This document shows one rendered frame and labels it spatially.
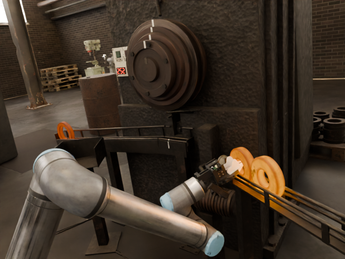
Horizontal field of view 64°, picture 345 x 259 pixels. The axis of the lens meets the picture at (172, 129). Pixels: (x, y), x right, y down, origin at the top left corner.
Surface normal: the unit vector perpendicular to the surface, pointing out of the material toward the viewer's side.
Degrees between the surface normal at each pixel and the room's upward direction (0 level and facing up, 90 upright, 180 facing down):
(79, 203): 87
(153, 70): 90
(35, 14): 90
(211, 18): 90
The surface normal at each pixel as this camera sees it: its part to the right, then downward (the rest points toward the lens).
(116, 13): -0.58, 0.31
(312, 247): -0.12, -0.95
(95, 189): 0.57, -0.37
